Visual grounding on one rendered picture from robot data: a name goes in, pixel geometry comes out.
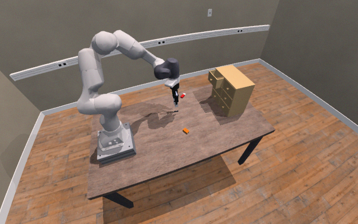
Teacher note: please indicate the brown wooden drawer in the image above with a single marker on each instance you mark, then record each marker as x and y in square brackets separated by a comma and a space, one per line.
[229, 88]
[226, 98]
[216, 96]
[216, 79]
[219, 91]
[224, 107]

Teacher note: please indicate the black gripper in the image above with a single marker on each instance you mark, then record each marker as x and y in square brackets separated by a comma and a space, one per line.
[175, 94]

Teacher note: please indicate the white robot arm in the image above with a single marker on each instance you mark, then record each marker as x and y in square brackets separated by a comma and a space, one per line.
[113, 134]

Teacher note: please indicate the brown wooden chest of drawers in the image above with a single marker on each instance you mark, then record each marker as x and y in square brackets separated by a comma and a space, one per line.
[243, 88]

